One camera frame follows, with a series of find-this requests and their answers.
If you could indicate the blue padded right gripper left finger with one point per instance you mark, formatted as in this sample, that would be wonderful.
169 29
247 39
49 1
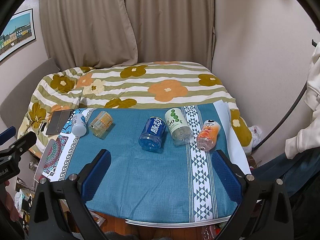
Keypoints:
92 175

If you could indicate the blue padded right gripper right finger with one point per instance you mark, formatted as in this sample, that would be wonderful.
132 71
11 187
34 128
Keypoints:
231 176

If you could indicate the clear yellow labelled cup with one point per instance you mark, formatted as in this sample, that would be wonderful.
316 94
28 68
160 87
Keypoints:
100 125

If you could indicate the orange labelled plastic bottle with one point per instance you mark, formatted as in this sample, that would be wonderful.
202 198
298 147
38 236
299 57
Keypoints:
207 138

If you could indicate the white plastic bag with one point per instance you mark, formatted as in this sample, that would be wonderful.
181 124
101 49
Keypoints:
256 138

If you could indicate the teal patterned tablecloth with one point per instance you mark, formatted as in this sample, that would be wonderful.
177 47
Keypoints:
178 184

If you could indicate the green dotted white plastic bottle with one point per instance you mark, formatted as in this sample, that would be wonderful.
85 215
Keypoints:
178 127

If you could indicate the blue labelled plastic bottle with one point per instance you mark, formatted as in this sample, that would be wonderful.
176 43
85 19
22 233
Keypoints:
152 135

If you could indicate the floral striped bed quilt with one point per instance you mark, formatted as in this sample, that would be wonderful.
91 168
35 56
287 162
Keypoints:
142 86

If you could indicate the framed town picture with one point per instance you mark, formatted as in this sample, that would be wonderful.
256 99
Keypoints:
18 32

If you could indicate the beige window curtain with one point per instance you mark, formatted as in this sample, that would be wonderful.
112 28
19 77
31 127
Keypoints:
106 33

